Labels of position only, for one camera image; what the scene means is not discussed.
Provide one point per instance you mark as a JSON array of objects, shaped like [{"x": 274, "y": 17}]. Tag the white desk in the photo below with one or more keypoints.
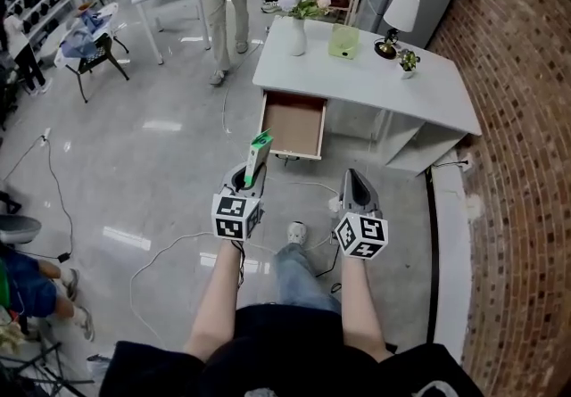
[{"x": 366, "y": 83}]

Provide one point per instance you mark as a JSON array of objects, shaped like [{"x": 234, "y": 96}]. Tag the black tripod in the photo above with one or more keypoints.
[{"x": 40, "y": 375}]

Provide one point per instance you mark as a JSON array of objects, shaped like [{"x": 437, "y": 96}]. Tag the person's leg in jeans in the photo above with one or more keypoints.
[{"x": 299, "y": 279}]

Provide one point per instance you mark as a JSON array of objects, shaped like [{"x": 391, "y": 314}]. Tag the person's white shoe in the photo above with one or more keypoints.
[{"x": 297, "y": 233}]

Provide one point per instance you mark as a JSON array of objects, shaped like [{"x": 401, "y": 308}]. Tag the white wall socket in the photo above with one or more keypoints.
[{"x": 466, "y": 162}]

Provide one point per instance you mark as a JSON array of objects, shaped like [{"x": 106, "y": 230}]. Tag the pile of blue cloths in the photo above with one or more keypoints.
[{"x": 82, "y": 31}]

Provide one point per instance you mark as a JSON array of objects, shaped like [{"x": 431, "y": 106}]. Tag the person's right forearm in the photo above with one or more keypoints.
[{"x": 361, "y": 306}]

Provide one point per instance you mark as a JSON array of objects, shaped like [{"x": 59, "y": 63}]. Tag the white vase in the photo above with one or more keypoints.
[{"x": 298, "y": 38}]

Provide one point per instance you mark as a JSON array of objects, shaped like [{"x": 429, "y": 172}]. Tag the person's left forearm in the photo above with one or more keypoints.
[{"x": 218, "y": 297}]

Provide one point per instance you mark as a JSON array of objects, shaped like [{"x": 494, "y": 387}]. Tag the small potted plant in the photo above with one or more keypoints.
[{"x": 407, "y": 61}]

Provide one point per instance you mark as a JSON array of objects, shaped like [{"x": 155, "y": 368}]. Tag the small green white item box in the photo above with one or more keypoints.
[{"x": 258, "y": 154}]

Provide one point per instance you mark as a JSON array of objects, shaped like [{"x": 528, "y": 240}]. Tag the white power strip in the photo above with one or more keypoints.
[{"x": 334, "y": 204}]

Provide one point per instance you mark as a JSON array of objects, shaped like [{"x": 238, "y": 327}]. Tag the grey office chair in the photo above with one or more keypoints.
[{"x": 18, "y": 228}]

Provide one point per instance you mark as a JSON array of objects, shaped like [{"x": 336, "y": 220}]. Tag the person's black top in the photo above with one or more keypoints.
[{"x": 285, "y": 359}]

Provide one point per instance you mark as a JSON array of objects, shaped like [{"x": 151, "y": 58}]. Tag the pastel flower bouquet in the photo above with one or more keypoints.
[{"x": 308, "y": 0}]

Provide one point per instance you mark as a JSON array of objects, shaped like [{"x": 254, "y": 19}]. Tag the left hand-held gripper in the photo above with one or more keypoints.
[{"x": 229, "y": 212}]

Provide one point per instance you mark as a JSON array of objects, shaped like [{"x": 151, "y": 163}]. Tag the black power adapter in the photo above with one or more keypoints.
[{"x": 64, "y": 257}]

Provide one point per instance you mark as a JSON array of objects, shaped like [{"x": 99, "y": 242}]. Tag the black folding chair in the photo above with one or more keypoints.
[{"x": 98, "y": 58}]

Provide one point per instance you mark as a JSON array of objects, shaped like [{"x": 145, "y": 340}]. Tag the wooden drawer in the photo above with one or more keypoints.
[{"x": 294, "y": 123}]

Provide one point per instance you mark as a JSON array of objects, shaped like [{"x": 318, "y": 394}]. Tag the white shade table lamp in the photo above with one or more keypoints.
[{"x": 401, "y": 11}]

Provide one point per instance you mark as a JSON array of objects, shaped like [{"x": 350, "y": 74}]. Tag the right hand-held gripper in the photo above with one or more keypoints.
[{"x": 361, "y": 234}]

